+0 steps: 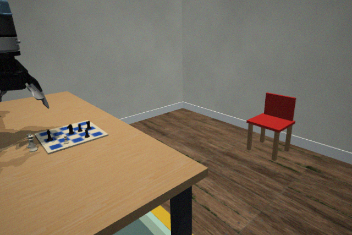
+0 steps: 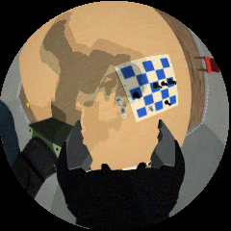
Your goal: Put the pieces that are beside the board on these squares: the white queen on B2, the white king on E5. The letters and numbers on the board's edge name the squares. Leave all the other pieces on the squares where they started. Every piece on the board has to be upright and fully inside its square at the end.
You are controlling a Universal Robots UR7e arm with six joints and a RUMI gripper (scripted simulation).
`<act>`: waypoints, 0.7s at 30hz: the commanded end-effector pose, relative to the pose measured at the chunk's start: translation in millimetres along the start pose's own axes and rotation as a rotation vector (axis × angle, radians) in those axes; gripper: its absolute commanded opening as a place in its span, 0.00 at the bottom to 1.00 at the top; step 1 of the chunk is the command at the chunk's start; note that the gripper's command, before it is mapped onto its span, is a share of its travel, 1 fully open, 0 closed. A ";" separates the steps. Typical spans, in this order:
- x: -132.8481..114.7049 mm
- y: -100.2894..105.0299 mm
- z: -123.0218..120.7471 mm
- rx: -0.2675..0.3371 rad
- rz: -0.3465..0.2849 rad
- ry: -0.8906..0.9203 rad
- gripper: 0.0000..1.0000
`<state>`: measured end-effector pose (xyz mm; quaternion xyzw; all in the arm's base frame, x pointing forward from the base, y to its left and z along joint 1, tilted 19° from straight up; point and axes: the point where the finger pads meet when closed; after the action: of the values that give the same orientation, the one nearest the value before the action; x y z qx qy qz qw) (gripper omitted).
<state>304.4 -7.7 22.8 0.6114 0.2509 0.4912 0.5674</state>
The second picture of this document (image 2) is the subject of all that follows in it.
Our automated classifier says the white pawn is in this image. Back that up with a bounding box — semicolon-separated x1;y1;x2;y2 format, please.
148;106;155;113

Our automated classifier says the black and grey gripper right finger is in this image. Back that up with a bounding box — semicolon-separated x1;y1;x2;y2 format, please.
150;119;185;200

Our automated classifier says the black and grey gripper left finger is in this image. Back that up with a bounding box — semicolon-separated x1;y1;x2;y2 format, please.
56;120;92;205

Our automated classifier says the blue and cream chessboard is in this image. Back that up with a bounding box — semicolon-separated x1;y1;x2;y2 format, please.
115;54;178;122

